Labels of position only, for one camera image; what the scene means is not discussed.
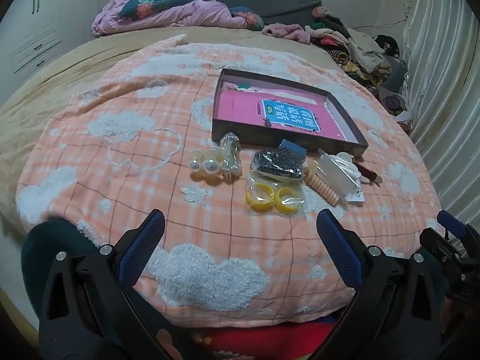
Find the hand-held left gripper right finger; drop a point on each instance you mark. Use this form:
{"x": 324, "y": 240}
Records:
{"x": 339, "y": 245}

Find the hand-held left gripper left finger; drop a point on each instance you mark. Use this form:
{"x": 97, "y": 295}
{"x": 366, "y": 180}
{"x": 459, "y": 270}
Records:
{"x": 144, "y": 242}

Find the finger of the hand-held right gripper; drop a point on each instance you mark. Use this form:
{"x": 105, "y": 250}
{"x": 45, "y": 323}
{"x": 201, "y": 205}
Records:
{"x": 437, "y": 240}
{"x": 452, "y": 220}

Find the white hair claw clip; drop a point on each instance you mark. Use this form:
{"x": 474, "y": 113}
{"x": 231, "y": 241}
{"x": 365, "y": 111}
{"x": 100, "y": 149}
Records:
{"x": 347, "y": 172}

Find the black beaded hair clip packet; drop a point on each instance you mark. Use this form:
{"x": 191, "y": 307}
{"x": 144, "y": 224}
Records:
{"x": 277, "y": 167}

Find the pearl hair clips packet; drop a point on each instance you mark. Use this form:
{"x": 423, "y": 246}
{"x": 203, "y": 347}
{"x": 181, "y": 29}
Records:
{"x": 219, "y": 161}

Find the shallow cardboard box pink lining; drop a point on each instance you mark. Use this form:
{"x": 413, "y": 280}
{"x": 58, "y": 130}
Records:
{"x": 279, "y": 114}

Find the orange checked cloud blanket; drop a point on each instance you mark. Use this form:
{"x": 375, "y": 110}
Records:
{"x": 150, "y": 180}

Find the yellow hoop earrings packet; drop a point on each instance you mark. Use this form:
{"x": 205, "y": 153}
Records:
{"x": 273, "y": 197}

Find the dark teal cloth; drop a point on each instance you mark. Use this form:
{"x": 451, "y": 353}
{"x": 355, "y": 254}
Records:
{"x": 48, "y": 238}

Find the blue hair comb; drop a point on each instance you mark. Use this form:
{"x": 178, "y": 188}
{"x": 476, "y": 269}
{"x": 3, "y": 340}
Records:
{"x": 292, "y": 147}

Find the red cloth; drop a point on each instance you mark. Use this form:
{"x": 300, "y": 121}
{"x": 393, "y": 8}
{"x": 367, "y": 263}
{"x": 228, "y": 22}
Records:
{"x": 277, "y": 339}

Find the cream curtain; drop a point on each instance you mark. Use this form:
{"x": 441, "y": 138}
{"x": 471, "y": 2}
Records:
{"x": 442, "y": 82}

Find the pile of clothes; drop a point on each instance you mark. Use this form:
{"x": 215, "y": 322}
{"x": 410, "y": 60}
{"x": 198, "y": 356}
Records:
{"x": 360, "y": 50}

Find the pink fluffy cloth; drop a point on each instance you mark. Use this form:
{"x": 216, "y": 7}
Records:
{"x": 288, "y": 32}

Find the pink quilt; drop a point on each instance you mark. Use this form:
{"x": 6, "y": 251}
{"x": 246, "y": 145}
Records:
{"x": 168, "y": 15}

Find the white wardrobe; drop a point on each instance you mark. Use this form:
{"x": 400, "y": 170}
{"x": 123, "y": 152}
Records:
{"x": 48, "y": 26}

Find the grey padded headboard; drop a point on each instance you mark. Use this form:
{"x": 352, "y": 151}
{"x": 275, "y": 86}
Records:
{"x": 288, "y": 5}

